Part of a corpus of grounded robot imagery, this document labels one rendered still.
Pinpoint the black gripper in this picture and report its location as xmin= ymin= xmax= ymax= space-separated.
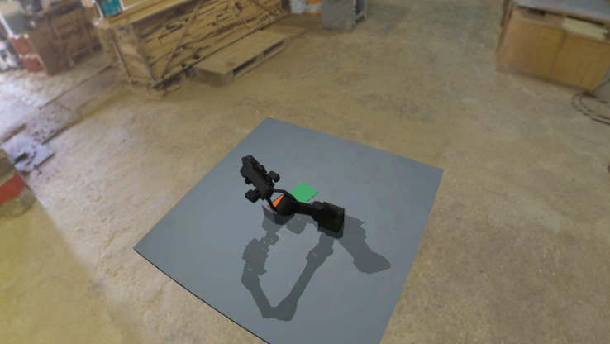
xmin=245 ymin=171 xmax=280 ymax=203

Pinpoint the orange l-shaped part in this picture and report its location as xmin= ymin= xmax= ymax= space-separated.
xmin=273 ymin=195 xmax=283 ymax=207

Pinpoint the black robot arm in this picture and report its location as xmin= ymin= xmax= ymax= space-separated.
xmin=240 ymin=155 xmax=339 ymax=225

